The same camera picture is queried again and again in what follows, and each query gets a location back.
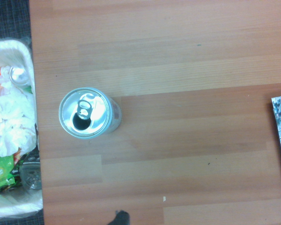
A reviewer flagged discarded silver can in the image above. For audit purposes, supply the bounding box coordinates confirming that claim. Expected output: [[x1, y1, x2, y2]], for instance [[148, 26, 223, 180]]
[[9, 66, 31, 88]]

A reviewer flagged crumpled white tissue paper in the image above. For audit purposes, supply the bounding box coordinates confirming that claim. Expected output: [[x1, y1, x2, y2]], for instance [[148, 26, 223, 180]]
[[0, 66, 37, 157]]

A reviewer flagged green snack wrapper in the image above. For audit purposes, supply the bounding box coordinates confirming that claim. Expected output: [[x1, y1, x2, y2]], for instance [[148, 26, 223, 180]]
[[0, 153, 23, 193]]

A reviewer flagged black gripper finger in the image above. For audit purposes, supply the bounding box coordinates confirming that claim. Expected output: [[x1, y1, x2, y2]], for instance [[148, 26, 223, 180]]
[[107, 210, 131, 225]]

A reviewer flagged dark crushed can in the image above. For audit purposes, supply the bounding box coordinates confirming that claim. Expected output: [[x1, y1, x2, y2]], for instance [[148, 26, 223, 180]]
[[19, 152, 42, 191]]

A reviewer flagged silver aluminium drink can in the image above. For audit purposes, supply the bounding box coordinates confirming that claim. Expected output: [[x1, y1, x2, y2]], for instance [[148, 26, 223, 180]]
[[59, 87, 122, 140]]

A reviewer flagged white lined trash bin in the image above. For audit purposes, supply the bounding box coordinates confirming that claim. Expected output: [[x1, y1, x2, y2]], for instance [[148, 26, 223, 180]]
[[0, 37, 44, 220]]

